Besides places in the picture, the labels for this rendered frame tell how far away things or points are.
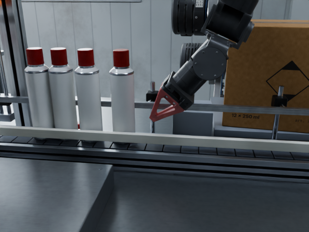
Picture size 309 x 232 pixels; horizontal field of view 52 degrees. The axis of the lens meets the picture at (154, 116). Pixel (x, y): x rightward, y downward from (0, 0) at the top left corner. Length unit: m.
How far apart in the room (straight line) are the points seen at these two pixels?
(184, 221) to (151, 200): 0.08
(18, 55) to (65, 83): 0.23
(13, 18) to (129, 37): 2.40
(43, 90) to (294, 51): 0.60
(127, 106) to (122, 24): 2.58
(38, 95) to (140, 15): 2.52
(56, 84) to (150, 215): 0.33
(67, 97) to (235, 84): 0.43
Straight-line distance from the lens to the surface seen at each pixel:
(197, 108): 0.72
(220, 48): 0.55
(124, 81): 0.66
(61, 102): 0.72
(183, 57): 1.54
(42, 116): 0.75
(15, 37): 0.90
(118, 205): 0.61
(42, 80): 0.72
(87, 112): 0.70
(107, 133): 0.69
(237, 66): 0.85
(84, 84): 0.68
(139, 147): 0.69
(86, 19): 3.36
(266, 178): 0.70
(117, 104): 0.68
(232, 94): 0.87
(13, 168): 0.67
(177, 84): 0.64
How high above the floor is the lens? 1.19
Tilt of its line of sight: 21 degrees down
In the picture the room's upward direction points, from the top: straight up
